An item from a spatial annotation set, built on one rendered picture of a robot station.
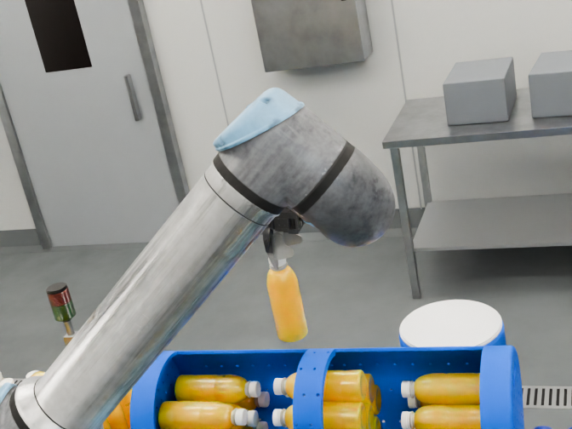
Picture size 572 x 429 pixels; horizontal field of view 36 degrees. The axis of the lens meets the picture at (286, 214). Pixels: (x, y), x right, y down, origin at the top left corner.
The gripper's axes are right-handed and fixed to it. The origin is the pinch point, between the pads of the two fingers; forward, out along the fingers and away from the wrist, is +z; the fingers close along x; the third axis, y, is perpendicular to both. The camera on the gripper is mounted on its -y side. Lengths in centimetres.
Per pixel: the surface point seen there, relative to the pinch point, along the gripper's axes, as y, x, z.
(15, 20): -290, 320, 29
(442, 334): 30, 36, 42
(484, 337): 41, 35, 41
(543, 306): 46, 227, 154
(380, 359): 20.5, 7.0, 30.1
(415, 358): 28.8, 7.3, 29.1
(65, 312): -78, 23, 37
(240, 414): -8.4, -13.5, 34.6
